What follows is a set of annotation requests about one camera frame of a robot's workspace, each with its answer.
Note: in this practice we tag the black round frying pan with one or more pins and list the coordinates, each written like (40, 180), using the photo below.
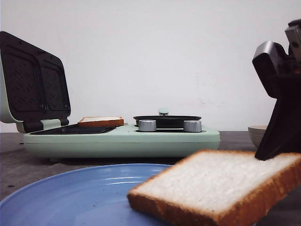
(166, 121)

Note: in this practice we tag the beige ribbed bowl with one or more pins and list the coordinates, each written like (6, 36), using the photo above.
(256, 133)

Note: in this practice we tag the blue round plate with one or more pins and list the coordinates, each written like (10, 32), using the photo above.
(95, 196)

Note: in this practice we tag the mint green sandwich maker lid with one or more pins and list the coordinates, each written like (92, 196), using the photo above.
(33, 90)

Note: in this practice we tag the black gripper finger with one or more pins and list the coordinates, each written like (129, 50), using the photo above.
(283, 133)

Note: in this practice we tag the left silver control knob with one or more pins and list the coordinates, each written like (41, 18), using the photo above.
(147, 125)

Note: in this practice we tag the white bread slice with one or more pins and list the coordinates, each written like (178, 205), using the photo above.
(217, 188)
(101, 122)

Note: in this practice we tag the silver control knob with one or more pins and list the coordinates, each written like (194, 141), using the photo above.
(192, 126)
(147, 125)

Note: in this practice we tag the right silver control knob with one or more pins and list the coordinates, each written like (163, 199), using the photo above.
(192, 126)

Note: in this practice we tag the mint green breakfast maker base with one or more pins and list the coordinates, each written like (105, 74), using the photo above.
(124, 141)

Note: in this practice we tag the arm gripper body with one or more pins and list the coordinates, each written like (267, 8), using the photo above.
(278, 71)

